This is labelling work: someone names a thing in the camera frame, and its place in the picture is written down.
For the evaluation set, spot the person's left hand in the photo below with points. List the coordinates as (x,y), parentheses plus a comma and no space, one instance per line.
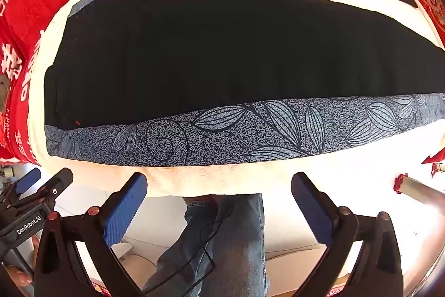
(24,278)

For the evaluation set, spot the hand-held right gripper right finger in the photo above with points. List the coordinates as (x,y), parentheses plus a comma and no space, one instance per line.
(313,210)

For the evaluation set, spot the person's legs in jeans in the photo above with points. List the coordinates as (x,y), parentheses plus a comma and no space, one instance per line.
(236,248)

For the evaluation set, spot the red paper decoration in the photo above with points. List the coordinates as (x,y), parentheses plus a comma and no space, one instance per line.
(436,157)

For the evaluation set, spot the metal tube with red tape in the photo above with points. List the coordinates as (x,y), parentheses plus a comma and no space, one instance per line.
(424,189)

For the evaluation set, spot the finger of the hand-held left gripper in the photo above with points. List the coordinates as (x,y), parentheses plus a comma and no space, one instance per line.
(27,179)
(57,184)

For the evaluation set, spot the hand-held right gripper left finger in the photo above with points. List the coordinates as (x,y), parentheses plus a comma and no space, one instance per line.
(125,210)

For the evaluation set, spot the black pants grey floral trim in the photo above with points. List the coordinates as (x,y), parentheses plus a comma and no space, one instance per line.
(226,67)

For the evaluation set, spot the white bed sheet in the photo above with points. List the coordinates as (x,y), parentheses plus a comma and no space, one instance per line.
(382,164)

